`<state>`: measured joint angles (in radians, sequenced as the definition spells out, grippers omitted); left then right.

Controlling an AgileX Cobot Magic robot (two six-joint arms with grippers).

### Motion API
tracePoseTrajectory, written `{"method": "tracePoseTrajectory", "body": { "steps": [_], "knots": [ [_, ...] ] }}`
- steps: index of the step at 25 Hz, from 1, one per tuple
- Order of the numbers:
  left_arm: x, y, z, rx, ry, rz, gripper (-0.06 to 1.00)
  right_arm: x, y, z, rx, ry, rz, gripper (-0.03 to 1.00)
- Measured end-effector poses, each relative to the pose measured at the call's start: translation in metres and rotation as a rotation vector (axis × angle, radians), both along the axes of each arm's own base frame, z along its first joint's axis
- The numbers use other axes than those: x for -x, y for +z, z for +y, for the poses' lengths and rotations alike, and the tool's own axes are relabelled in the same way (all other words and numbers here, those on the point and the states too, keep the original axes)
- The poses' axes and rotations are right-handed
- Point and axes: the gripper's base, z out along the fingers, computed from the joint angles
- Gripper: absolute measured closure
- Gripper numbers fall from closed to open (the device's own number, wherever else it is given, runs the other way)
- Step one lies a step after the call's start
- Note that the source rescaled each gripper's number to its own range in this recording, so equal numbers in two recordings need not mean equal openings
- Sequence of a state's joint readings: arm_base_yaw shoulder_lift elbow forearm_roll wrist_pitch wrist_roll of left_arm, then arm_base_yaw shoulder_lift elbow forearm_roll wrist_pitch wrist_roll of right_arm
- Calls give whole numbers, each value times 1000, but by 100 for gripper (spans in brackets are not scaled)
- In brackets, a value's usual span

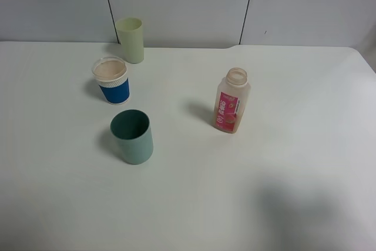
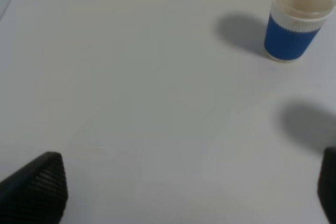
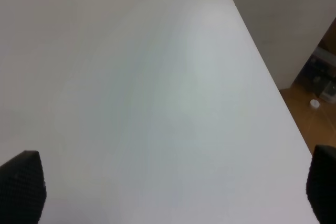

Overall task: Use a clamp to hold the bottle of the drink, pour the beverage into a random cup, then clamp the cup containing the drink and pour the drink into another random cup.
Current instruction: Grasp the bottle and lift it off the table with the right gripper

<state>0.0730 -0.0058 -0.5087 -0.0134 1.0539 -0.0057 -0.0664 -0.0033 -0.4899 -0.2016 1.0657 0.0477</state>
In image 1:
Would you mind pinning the pink label drink bottle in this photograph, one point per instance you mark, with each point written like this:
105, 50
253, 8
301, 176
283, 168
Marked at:
231, 100

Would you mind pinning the teal green plastic cup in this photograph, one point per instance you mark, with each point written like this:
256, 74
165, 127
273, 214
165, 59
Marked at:
132, 131

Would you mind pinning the blue sleeved paper cup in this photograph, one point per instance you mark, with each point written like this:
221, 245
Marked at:
111, 75

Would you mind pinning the pale green tall cup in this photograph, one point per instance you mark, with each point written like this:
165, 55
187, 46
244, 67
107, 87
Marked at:
130, 34

